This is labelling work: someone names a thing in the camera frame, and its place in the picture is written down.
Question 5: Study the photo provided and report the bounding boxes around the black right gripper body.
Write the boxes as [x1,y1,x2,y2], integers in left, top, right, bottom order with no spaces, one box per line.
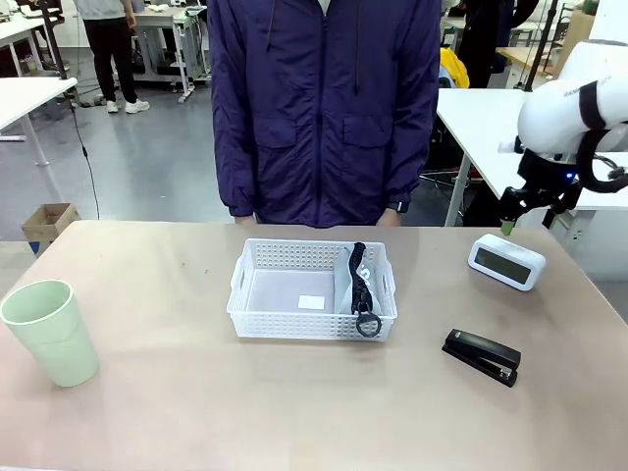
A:
[517,149,584,203]

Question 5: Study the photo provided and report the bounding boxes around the white digital alarm clock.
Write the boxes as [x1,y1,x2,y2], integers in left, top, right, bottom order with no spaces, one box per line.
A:
[467,233,548,293]

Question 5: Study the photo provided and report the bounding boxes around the black stapler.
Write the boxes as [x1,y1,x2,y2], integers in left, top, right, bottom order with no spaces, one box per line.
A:
[441,328,522,389]

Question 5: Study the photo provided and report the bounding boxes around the pale green plastic cup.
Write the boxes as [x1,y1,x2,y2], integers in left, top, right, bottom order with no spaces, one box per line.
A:
[0,279,101,389]

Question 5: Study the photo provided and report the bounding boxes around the white perforated plastic basket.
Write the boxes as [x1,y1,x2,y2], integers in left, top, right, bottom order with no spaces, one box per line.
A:
[226,237,398,344]

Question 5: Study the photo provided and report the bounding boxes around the black tripod pole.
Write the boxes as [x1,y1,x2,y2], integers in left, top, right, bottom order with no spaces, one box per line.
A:
[522,0,560,93]

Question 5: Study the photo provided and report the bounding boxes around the wooden top table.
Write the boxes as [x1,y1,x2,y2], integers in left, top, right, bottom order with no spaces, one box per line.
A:
[495,46,565,79]

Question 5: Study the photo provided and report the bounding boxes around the yellow jacket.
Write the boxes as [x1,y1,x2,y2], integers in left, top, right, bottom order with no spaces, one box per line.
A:
[440,47,471,89]

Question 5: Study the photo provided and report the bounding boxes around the person in dark clothes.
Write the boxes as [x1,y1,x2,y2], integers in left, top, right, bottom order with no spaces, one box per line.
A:
[458,0,539,89]

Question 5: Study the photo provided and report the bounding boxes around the light wooden cabinet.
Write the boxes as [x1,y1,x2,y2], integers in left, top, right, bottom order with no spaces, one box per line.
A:
[558,9,600,75]

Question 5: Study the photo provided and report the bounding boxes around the grey printed fabric pouch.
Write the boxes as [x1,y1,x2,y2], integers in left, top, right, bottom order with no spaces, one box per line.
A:
[334,247,387,315]

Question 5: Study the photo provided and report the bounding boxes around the person in navy jacket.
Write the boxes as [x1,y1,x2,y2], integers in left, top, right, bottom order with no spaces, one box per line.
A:
[206,0,442,230]

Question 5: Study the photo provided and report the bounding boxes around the grey metal workbench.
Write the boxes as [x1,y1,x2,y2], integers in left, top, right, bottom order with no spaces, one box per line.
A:
[131,4,210,104]

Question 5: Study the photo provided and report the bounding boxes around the person in black trousers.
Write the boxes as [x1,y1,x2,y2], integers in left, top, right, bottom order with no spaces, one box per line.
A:
[73,0,151,115]

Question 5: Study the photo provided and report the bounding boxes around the brown cardboard box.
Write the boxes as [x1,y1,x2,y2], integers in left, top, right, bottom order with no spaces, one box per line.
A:
[22,202,82,256]

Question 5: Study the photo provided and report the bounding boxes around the black clamp stand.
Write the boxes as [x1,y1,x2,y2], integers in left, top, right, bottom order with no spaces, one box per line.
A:
[36,0,70,82]

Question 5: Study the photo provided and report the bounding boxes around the white table with metal leg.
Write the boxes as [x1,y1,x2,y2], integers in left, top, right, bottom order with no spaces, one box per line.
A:
[0,77,79,168]

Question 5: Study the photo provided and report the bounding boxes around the white desk with clutter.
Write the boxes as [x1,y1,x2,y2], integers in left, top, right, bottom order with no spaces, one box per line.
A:
[0,17,50,78]

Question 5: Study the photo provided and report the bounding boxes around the black coiled lanyard with ring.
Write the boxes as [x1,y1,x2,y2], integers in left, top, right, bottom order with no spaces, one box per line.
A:
[348,241,382,340]

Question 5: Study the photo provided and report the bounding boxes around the thin black floor cable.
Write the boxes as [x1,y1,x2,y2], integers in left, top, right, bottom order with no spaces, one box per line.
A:
[63,90,102,221]

